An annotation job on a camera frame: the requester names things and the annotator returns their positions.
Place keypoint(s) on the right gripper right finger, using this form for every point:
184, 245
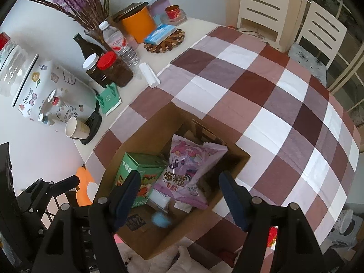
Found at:
255, 217

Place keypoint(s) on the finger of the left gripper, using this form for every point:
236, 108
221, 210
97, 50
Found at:
56, 189

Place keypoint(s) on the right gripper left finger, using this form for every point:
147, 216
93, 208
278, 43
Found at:
106, 216

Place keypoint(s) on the blue plush toy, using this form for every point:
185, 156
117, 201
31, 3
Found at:
161, 220

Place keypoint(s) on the green bricks box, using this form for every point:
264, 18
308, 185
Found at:
149, 167

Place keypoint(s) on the purple snack bag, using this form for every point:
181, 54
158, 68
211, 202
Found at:
188, 162

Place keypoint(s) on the white powder bag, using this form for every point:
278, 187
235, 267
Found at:
160, 201

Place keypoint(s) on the brown cardboard box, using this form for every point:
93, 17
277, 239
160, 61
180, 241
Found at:
155, 138

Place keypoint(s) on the paper cup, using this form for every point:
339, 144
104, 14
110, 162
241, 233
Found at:
76, 129

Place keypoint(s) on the checkered tablecloth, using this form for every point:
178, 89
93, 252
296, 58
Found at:
303, 146

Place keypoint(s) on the grey step stool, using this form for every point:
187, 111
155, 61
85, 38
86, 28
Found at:
348, 238

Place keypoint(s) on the white decorated kettle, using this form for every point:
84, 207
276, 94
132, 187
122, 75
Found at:
45, 92

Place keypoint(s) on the green phone stand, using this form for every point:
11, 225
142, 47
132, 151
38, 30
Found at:
109, 99

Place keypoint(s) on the white lid jar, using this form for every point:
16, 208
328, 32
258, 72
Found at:
90, 67

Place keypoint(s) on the red lid jar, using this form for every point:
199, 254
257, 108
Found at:
115, 69

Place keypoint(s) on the white roll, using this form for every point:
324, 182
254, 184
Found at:
149, 75

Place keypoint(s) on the dark glass bottle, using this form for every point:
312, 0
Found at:
87, 47

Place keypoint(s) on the clear water bottle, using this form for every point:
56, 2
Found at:
119, 44

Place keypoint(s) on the woven brown trivet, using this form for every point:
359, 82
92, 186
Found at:
171, 42

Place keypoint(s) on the orange container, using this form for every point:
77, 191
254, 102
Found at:
136, 20

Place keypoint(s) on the blue tissue box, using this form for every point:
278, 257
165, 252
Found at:
161, 33

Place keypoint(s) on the white chair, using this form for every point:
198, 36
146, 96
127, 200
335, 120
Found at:
323, 31
270, 14

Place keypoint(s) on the purple container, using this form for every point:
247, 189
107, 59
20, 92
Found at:
157, 8

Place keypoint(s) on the red cup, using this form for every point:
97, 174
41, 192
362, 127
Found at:
175, 15

